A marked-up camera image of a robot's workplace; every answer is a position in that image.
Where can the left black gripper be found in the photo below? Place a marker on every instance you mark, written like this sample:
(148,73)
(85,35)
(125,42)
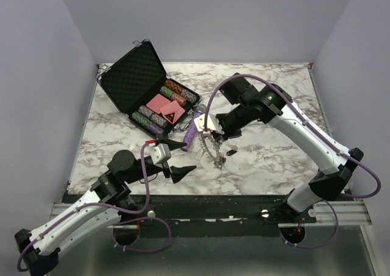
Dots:
(178,173)

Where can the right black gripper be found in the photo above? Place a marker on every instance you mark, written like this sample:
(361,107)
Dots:
(226,134)

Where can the round metal keyring disc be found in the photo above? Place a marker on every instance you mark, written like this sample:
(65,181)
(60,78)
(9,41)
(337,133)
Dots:
(212,149)

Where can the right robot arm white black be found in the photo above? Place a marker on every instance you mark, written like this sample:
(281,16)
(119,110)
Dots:
(275,107)

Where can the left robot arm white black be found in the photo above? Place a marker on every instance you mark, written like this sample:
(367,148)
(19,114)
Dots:
(119,196)

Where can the silver key black tag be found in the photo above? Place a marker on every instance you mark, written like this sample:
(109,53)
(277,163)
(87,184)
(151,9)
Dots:
(232,151)

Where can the purple glitter microphone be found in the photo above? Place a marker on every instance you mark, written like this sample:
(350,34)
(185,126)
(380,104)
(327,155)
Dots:
(192,130)

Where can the pink card box triangle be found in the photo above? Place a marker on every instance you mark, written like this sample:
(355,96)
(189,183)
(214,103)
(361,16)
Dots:
(172,112)

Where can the pink card deck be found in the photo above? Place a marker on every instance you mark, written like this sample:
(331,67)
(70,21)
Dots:
(157,102)

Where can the black poker chip case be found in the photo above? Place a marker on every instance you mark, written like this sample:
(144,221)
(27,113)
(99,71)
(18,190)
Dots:
(134,80)

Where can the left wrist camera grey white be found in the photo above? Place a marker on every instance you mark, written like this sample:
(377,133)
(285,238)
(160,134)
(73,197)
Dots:
(160,153)

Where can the black mounting base rail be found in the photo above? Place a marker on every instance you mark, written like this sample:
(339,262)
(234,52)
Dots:
(192,216)

